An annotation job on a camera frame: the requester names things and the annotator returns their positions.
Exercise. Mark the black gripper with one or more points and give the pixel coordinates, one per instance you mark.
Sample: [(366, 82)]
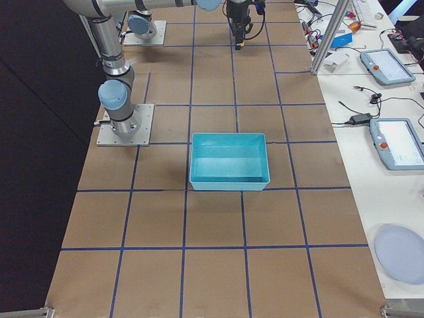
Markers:
[(238, 12)]

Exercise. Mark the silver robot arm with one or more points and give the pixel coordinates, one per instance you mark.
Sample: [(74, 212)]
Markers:
[(97, 16), (147, 16)]

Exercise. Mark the white folded cardboard piece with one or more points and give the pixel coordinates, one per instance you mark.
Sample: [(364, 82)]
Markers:
[(335, 60)]

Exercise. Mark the blue box on desk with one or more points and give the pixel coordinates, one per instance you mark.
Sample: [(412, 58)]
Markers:
[(341, 40)]

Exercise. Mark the orange object on desk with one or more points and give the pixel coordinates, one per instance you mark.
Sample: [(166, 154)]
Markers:
[(354, 26)]

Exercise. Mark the turquoise plastic bin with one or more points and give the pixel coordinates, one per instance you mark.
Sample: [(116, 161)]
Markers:
[(229, 162)]

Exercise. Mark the white keyboard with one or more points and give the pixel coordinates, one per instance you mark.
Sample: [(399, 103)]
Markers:
[(363, 13)]

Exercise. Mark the far teach pendant tablet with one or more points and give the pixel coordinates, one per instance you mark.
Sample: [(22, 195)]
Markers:
[(386, 67)]

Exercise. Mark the teach pendant tablet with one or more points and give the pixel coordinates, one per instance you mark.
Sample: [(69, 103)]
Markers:
[(397, 143), (386, 67)]

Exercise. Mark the black power adapter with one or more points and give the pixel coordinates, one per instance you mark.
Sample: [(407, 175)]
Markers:
[(360, 119)]

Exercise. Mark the near teach pendant tablet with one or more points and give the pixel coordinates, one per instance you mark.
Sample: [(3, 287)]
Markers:
[(397, 143)]

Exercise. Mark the pale blue round plate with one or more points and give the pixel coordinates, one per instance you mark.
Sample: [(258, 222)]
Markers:
[(400, 252)]

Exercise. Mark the aluminium frame post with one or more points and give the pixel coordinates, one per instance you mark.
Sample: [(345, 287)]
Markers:
[(329, 34)]

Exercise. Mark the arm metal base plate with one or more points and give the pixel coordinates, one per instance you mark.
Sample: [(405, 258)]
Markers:
[(132, 132), (145, 33)]

